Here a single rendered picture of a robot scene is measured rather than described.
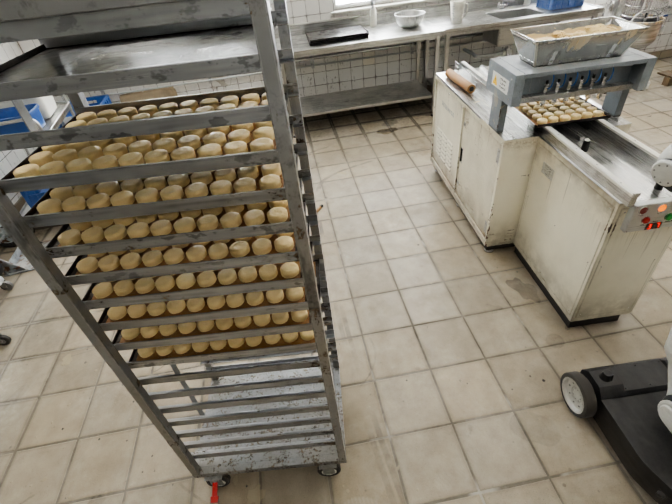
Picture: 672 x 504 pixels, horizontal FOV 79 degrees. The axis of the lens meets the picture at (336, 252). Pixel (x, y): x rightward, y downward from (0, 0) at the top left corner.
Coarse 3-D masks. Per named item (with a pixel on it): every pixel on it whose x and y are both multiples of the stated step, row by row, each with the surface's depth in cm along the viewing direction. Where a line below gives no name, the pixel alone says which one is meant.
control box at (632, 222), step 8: (648, 200) 169; (656, 200) 168; (664, 200) 168; (632, 208) 169; (640, 208) 168; (648, 208) 168; (656, 208) 168; (632, 216) 170; (640, 216) 170; (648, 216) 171; (656, 216) 171; (664, 216) 172; (624, 224) 175; (632, 224) 173; (640, 224) 173; (648, 224) 173; (664, 224) 175; (624, 232) 175
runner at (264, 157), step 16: (176, 160) 82; (192, 160) 82; (208, 160) 83; (224, 160) 83; (240, 160) 83; (256, 160) 83; (272, 160) 83; (32, 176) 83; (48, 176) 83; (64, 176) 83; (80, 176) 83; (96, 176) 84; (112, 176) 84; (128, 176) 84; (144, 176) 84
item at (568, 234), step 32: (544, 160) 219; (608, 160) 196; (544, 192) 224; (576, 192) 196; (608, 192) 176; (544, 224) 228; (576, 224) 199; (608, 224) 177; (544, 256) 233; (576, 256) 203; (608, 256) 188; (640, 256) 190; (544, 288) 244; (576, 288) 207; (608, 288) 202; (640, 288) 205; (576, 320) 217; (608, 320) 224
